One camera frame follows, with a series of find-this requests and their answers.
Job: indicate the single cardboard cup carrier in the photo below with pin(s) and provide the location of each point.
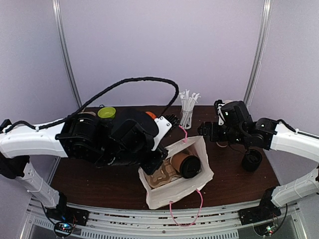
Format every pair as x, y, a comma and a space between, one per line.
164, 175

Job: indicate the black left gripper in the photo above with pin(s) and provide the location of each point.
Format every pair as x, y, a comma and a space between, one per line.
150, 167

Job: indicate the brown paper coffee cup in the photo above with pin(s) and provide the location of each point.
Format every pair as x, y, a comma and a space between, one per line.
177, 159

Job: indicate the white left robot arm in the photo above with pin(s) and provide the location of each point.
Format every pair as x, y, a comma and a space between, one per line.
132, 138

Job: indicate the orange plastic bowl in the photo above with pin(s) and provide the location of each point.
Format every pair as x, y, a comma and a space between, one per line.
152, 115

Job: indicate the cardboard cup carrier stack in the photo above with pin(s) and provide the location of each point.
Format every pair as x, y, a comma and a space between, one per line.
89, 113

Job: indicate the left aluminium frame post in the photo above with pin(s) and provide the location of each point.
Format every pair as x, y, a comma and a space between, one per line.
65, 53

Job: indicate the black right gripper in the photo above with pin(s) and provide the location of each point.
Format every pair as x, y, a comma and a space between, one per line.
213, 131

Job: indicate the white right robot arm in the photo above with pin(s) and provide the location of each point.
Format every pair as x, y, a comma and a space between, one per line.
235, 126

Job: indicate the stack of black lids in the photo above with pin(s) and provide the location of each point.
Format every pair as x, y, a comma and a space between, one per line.
251, 160

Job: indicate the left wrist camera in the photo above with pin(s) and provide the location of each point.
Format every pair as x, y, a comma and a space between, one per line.
165, 124

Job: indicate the aluminium frame post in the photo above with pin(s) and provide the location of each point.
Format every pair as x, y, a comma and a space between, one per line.
261, 44
65, 53

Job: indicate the green plastic bowl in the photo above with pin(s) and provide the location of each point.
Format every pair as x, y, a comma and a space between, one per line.
106, 112

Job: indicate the right aluminium frame post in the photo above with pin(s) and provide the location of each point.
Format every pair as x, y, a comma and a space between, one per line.
261, 44

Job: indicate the paper cakes bag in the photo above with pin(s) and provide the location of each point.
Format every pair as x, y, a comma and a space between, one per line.
176, 190

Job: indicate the white stirrers in holder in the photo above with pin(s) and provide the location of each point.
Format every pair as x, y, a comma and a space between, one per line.
188, 101

